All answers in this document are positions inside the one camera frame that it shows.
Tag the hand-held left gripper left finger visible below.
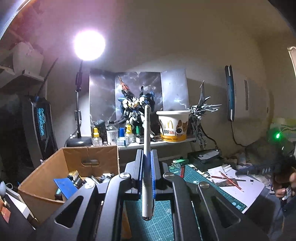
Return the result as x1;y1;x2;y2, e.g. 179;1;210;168
35;149;145;241

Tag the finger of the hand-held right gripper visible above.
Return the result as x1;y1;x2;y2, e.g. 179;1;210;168
236;162;273;177

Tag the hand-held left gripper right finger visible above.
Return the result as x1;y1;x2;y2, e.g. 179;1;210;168
150;149;270;241

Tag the silver pen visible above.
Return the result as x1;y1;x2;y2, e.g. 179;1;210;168
142;105;155;221

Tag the blue booklet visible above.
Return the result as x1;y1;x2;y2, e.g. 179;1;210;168
54;177;80;200

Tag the printed cardboard box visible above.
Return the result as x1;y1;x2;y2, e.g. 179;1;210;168
17;146;131;239

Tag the person's right hand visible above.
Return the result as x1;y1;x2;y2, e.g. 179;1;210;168
273;173;296;201

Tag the green plastic part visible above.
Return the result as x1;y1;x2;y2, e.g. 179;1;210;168
171;158;188;167

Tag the white paper sheet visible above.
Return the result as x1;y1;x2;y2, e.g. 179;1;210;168
207;166;237;180

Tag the white desk shelf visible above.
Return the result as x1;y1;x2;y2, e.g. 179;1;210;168
117;136;197;151

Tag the yellow cap bottle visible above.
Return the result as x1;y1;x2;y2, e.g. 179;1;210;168
92;127;102;146
125;125;135;143

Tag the blue cap bottle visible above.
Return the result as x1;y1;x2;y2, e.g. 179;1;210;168
117;128;126;147

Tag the green cutting mat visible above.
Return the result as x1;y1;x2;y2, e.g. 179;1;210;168
122;163;247;241

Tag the clear glass bottle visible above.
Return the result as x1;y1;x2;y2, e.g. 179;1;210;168
106;126;117;146

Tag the dog print paper bucket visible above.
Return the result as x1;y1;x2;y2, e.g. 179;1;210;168
156;110;191;143

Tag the black case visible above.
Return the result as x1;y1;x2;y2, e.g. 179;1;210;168
187;149;225;172

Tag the white blue robot model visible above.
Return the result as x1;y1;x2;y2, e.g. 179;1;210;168
117;76;162;143

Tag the black desk lamp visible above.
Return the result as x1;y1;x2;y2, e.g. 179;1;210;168
66;29;107;147

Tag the dark spiky winged model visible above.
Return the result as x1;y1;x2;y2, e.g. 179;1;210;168
187;81;222;149

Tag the black computer tower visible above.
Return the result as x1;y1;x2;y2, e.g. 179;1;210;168
22;96;58;163

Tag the black cable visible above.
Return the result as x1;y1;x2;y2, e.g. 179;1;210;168
231;120;247;147

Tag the white wall appliance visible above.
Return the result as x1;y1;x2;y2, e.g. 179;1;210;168
224;65;274;122

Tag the wall poster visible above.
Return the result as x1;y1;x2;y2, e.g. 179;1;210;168
89;68;189;137

